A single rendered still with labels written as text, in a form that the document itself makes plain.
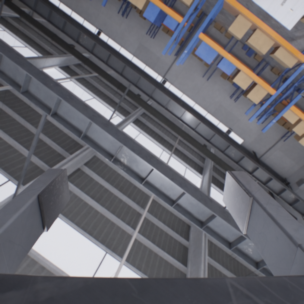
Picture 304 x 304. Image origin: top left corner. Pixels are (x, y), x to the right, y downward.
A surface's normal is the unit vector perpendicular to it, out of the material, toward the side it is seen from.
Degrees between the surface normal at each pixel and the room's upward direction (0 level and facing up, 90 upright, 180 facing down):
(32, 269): 174
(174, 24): 90
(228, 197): 58
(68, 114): 90
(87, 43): 90
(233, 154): 90
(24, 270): 174
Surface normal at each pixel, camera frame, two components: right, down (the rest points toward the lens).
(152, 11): -0.30, 0.36
